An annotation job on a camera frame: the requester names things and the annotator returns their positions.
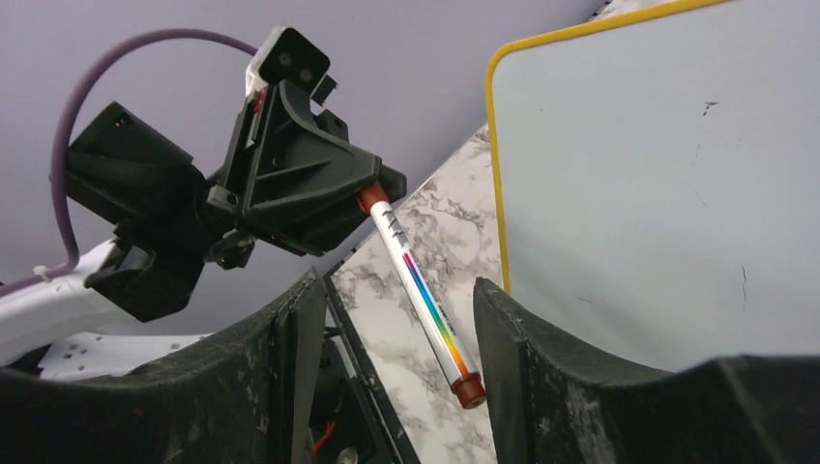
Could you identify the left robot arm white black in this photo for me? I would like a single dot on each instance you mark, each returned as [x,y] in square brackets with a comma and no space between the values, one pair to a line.
[147,187]

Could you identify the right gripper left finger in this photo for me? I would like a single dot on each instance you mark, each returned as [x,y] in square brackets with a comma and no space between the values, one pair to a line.
[241,395]

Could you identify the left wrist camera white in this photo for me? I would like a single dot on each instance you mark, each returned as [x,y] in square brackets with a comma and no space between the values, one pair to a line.
[288,55]

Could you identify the yellow framed whiteboard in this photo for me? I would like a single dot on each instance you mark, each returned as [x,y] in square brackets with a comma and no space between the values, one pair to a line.
[657,179]

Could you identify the white marker with red cap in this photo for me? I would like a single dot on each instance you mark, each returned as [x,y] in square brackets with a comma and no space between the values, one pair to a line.
[461,373]

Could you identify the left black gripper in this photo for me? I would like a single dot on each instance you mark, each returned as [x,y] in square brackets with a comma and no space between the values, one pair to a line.
[289,178]

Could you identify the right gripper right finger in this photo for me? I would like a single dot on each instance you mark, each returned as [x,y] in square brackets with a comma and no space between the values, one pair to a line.
[553,398]

